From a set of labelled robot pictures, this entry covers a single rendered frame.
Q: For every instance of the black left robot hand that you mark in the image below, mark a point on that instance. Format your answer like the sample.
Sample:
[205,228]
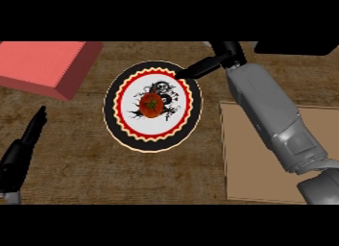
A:
[17,160]

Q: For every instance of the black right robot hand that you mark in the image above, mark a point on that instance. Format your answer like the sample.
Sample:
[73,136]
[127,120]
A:
[226,56]

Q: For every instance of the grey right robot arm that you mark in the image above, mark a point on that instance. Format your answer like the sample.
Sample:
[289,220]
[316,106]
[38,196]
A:
[276,118]

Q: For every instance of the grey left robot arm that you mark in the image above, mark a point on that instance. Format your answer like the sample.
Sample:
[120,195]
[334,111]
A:
[12,197]

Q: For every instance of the red tomato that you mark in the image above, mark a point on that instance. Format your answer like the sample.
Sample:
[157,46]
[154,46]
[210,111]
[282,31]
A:
[151,105]

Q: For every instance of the black red patterned plate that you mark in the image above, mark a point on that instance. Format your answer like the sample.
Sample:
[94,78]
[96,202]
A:
[152,106]

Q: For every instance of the tan flat tray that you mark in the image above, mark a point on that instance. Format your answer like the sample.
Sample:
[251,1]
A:
[261,150]

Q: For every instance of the black appliance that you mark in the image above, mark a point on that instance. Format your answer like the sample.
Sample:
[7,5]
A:
[297,47]

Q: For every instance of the red box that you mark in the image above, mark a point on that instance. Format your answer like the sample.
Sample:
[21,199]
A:
[39,65]

